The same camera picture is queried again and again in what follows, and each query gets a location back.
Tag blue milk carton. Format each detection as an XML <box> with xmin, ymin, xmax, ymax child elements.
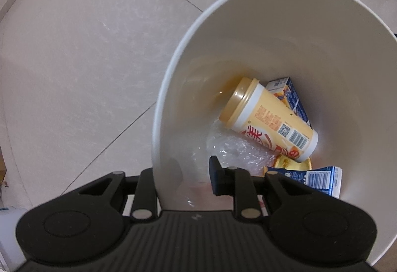
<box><xmin>264</xmin><ymin>167</ymin><xmax>342</xmax><ymax>199</ymax></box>

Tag clear plastic wrap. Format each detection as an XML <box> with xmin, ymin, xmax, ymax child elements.
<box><xmin>207</xmin><ymin>120</ymin><xmax>278</xmax><ymax>176</ymax></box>

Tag white plastic trash bin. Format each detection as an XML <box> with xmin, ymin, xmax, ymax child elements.
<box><xmin>152</xmin><ymin>0</ymin><xmax>396</xmax><ymax>264</ymax></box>

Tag orange milk tea cup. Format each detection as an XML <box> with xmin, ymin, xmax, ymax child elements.
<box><xmin>219</xmin><ymin>77</ymin><xmax>318</xmax><ymax>163</ymax></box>

